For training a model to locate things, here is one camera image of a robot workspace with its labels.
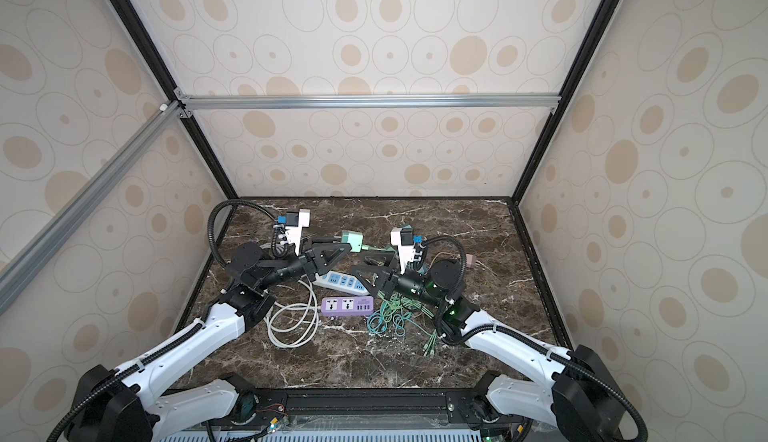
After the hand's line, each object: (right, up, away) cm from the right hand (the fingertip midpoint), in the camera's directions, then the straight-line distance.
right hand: (358, 268), depth 64 cm
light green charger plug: (-1, +6, -1) cm, 6 cm away
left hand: (-1, +4, -3) cm, 5 cm away
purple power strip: (-6, -15, +25) cm, 30 cm away
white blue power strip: (-9, -9, +31) cm, 33 cm away
